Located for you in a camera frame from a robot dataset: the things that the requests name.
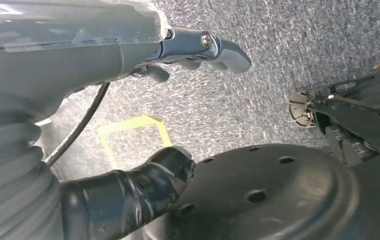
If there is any yellow floor tape square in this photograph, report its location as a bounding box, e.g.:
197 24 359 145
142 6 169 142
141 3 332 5
97 114 173 170

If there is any grey ribbed left arm sleeve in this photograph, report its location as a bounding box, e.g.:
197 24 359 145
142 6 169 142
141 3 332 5
0 112 63 240

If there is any black perforated robot shell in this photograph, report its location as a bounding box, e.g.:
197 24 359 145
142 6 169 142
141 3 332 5
123 143 380 240

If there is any black left hand cable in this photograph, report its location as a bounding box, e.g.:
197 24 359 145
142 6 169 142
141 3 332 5
44 82 111 167

